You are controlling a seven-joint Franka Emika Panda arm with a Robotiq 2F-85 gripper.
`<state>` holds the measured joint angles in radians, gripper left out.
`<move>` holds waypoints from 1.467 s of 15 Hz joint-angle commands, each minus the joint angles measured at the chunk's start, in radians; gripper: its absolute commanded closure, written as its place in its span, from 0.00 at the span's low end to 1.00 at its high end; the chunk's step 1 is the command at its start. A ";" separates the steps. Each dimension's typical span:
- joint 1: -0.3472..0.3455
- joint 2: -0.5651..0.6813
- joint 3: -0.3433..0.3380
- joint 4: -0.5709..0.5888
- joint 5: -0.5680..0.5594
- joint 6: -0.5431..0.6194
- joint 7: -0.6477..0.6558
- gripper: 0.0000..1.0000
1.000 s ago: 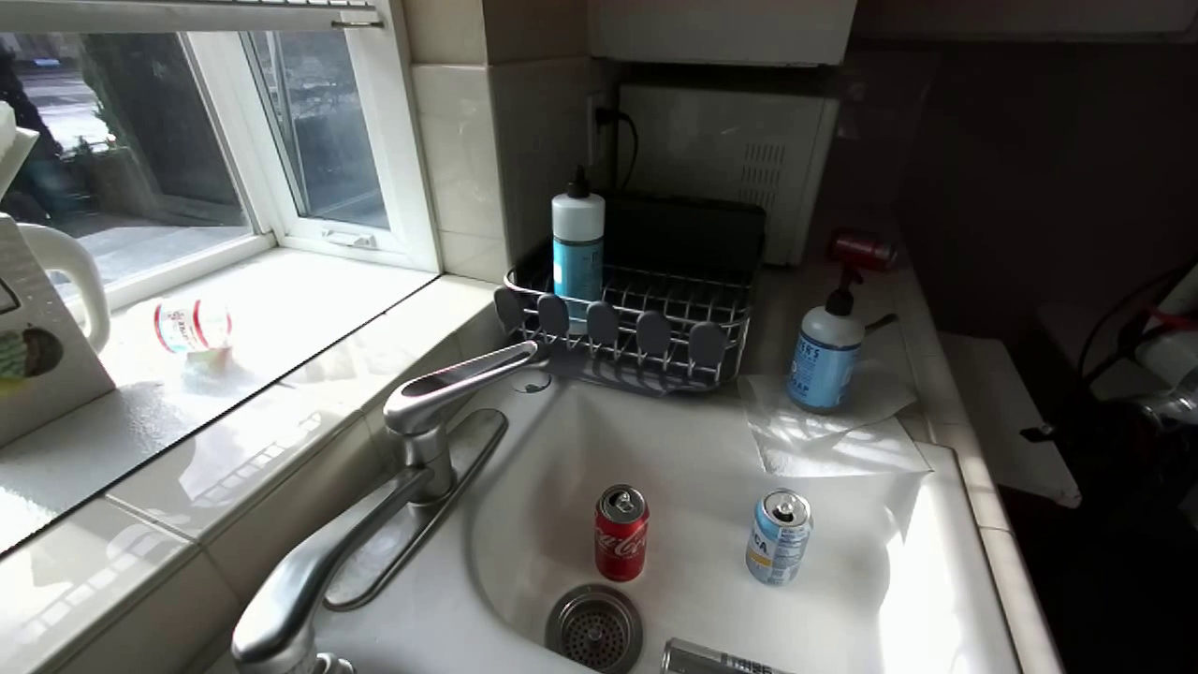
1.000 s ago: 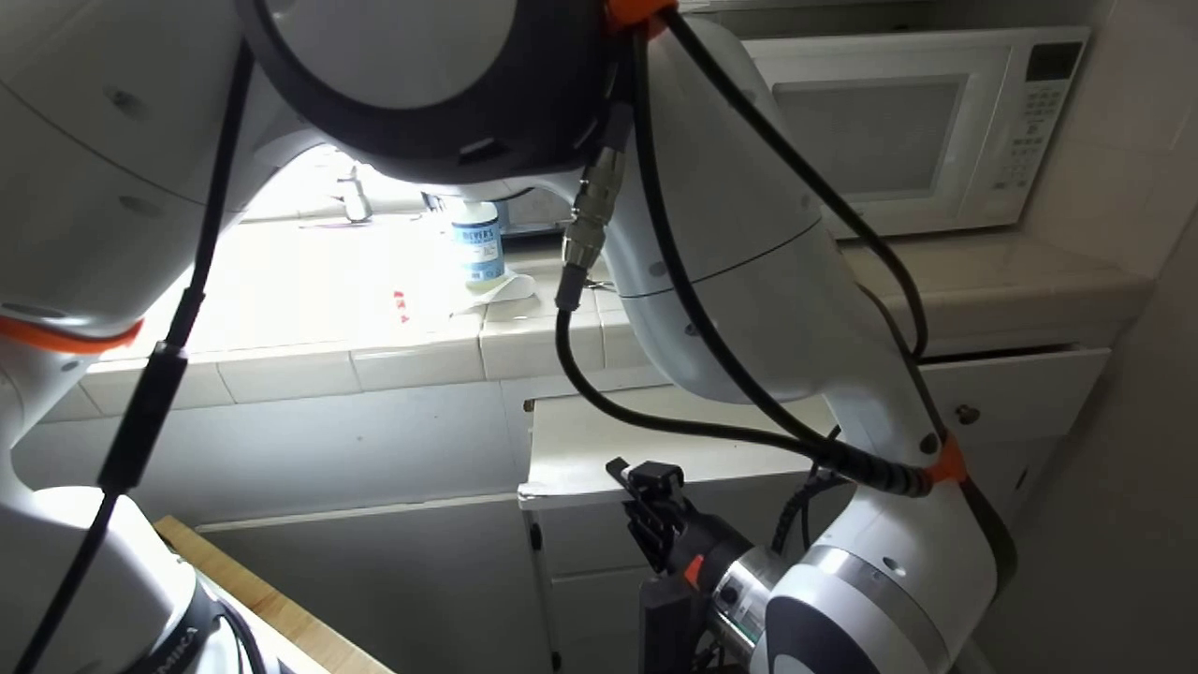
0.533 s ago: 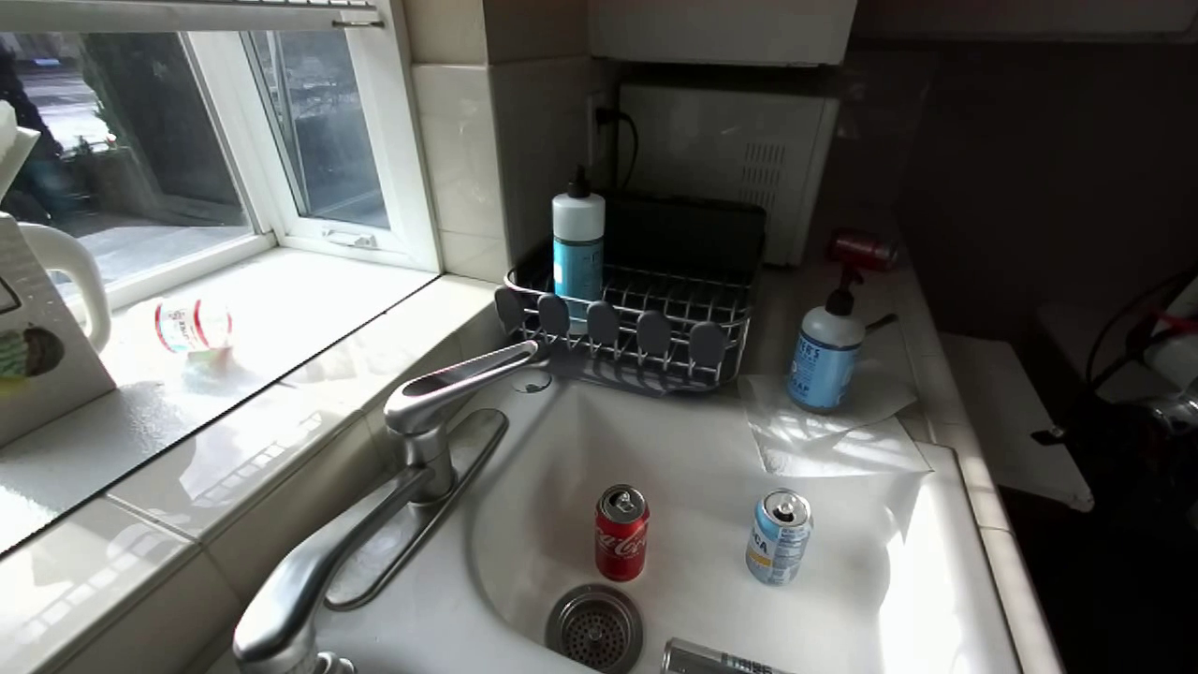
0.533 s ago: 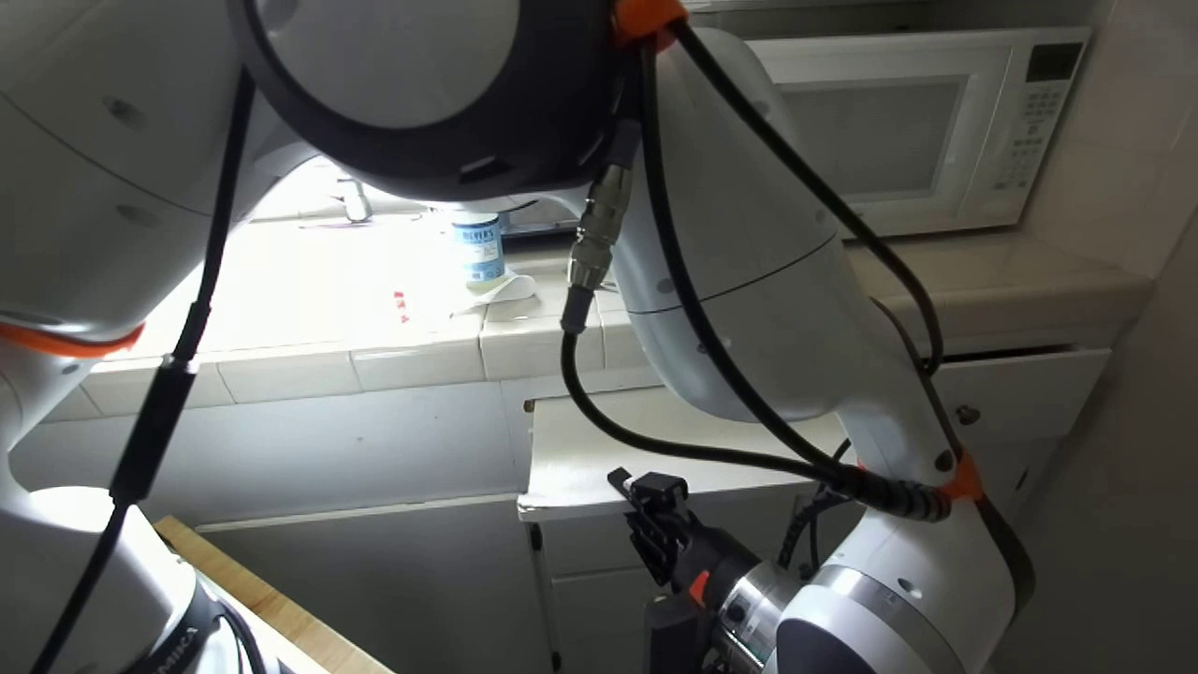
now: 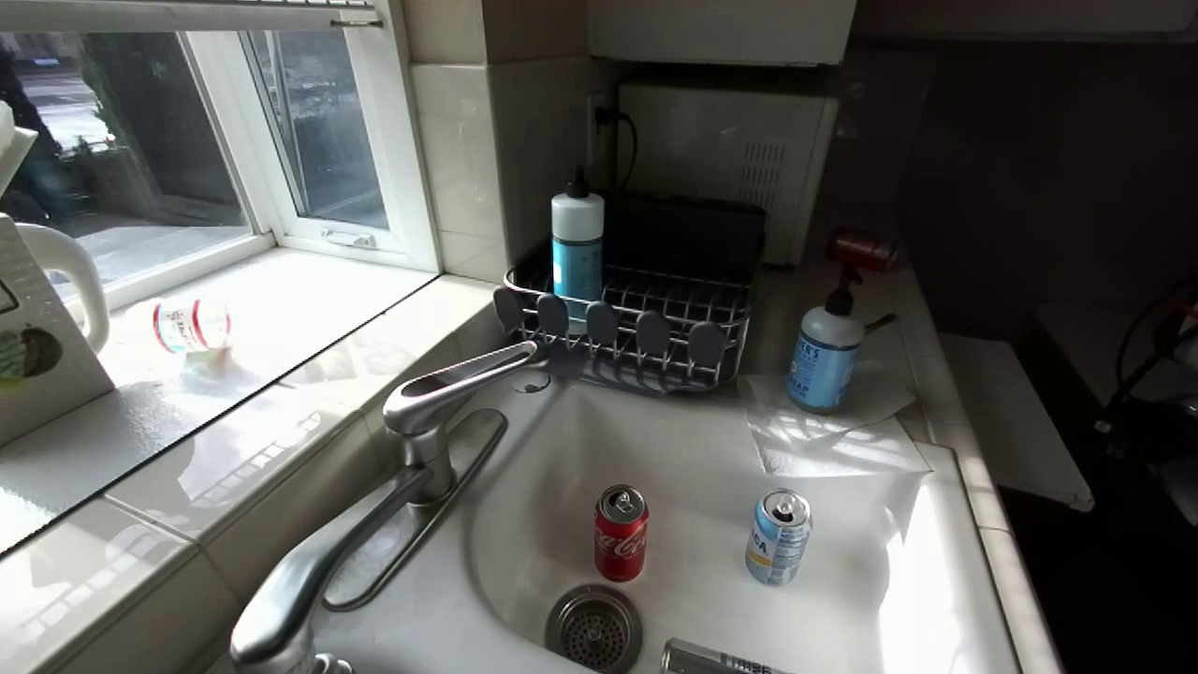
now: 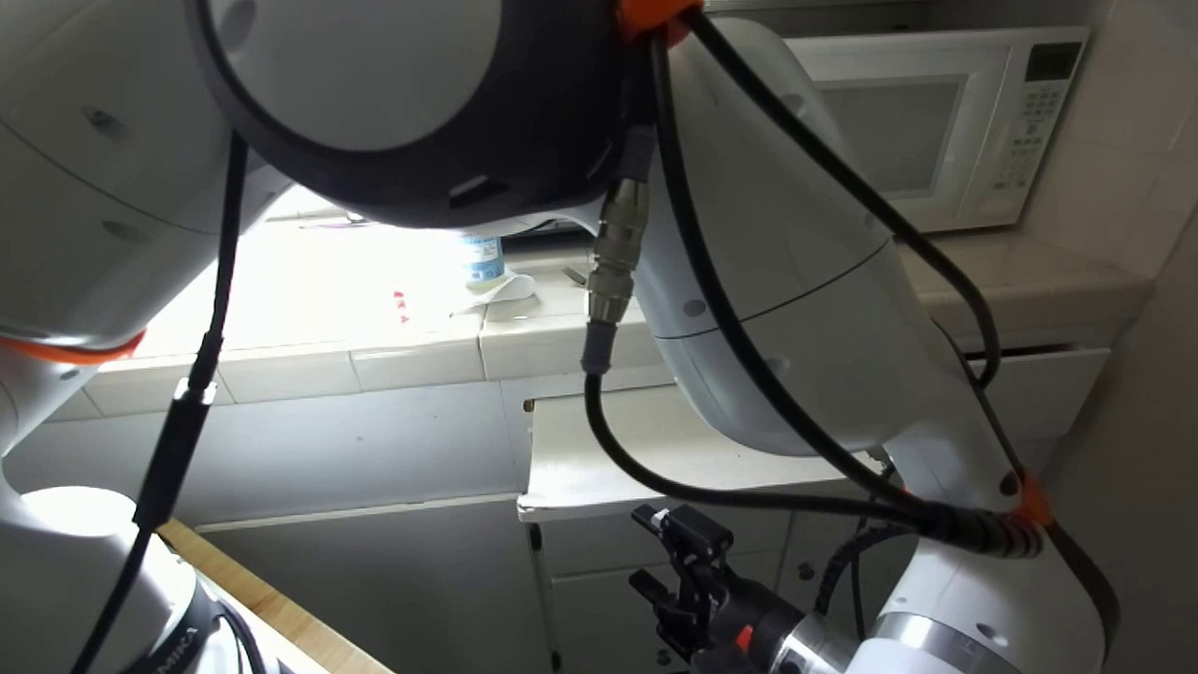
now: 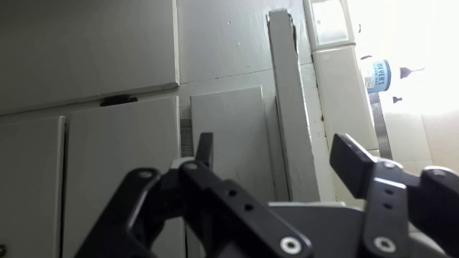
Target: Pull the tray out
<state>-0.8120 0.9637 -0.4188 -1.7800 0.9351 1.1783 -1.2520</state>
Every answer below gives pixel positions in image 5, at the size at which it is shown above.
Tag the chrome sink faucet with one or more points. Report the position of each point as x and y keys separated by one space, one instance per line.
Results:
x=429 y=412

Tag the blue pump soap bottle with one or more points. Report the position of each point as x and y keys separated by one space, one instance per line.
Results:
x=821 y=356

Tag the red soda can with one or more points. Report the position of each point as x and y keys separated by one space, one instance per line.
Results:
x=621 y=532

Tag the white wall notice sheet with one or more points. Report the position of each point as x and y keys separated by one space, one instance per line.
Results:
x=730 y=161

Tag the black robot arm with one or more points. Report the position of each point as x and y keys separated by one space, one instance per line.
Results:
x=1161 y=426

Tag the white ceramic sink basin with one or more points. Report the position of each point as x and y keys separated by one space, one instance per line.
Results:
x=698 y=461

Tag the metal sink drain strainer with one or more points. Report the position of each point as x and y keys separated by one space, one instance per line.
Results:
x=593 y=628

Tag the small red object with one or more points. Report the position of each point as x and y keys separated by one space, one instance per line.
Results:
x=861 y=250

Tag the small red striped glass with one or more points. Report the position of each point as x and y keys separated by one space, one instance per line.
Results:
x=193 y=326

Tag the black rectangular tray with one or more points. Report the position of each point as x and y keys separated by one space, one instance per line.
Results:
x=685 y=236

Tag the white bottle with teal label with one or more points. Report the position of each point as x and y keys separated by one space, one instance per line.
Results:
x=579 y=250

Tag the metal object at sink edge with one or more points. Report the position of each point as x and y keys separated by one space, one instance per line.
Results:
x=709 y=655

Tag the blue and white soda can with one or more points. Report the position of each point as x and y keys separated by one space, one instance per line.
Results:
x=780 y=537

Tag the white pull-out tray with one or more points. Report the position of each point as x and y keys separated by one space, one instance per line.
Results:
x=1022 y=416

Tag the white wall-mounted dispenser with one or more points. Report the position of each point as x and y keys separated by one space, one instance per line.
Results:
x=715 y=30

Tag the white window frame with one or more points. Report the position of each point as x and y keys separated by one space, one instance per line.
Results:
x=374 y=150

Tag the white electric kettle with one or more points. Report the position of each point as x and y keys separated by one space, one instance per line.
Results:
x=72 y=282

